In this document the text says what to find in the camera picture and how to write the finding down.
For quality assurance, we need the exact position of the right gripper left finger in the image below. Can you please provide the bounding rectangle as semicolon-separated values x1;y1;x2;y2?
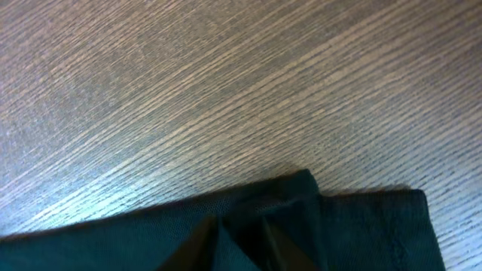
157;217;218;271

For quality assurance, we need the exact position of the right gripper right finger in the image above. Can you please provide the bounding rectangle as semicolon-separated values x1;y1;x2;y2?
261;218;318;271

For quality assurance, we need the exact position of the black polo shirt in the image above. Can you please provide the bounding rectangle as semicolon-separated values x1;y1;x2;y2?
1;170;444;270

